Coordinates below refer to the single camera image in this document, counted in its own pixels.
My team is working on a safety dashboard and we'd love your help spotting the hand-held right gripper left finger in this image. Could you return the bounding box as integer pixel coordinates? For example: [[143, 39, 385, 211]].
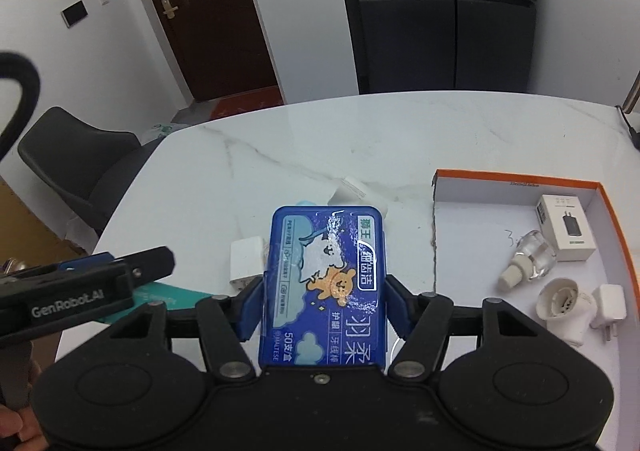
[[110, 276, 266, 382]]

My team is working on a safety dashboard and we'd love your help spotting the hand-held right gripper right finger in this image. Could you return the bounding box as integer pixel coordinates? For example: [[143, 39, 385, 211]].
[[384, 273, 538, 381]]

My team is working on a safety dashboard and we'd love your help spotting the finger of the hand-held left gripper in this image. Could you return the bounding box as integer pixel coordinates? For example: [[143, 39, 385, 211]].
[[55, 252, 118, 273], [114, 246, 177, 289]]

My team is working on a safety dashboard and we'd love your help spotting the teal cardboard box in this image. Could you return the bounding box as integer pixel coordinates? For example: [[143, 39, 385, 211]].
[[131, 280, 211, 314]]

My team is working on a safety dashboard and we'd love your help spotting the tall white charger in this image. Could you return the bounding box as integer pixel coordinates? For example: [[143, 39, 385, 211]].
[[229, 237, 267, 296]]

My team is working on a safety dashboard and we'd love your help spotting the blue dental floss box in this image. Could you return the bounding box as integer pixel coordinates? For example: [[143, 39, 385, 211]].
[[257, 205, 387, 368]]

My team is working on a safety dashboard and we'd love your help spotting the orange-rimmed white box lid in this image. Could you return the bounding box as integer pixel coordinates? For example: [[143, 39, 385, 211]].
[[431, 168, 638, 364]]

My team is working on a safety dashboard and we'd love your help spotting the clear repellent liquid bottle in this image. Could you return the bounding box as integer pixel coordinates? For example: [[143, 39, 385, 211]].
[[497, 229, 553, 291]]

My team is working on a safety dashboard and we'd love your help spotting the white charger packaging box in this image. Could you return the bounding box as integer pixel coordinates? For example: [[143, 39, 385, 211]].
[[536, 194, 596, 262]]

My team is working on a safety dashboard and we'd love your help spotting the small white cube charger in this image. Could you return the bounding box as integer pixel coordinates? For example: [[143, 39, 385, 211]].
[[591, 283, 627, 343]]

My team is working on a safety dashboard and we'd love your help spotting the person's left hand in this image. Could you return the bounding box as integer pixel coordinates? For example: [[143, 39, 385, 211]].
[[0, 358, 51, 451]]

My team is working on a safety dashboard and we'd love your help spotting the dark grey chair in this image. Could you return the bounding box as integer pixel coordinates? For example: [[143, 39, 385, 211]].
[[17, 106, 163, 252]]

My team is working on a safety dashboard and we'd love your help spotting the white green plastic bag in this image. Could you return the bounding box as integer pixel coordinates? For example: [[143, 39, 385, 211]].
[[140, 120, 188, 147]]

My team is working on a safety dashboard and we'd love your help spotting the red doormat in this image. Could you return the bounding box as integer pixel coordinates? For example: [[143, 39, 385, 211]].
[[209, 85, 283, 121]]

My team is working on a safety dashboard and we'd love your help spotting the dark brown door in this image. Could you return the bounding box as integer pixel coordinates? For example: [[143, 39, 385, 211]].
[[129, 0, 281, 104]]

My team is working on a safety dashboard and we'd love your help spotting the dark grey refrigerator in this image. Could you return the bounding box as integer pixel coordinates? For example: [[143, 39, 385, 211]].
[[330, 0, 538, 94]]

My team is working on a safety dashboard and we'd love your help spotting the black cable loop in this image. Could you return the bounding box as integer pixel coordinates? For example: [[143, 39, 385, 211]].
[[0, 51, 41, 162]]

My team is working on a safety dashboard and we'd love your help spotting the black wall panel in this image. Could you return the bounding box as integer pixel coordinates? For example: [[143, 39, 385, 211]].
[[61, 1, 91, 28]]

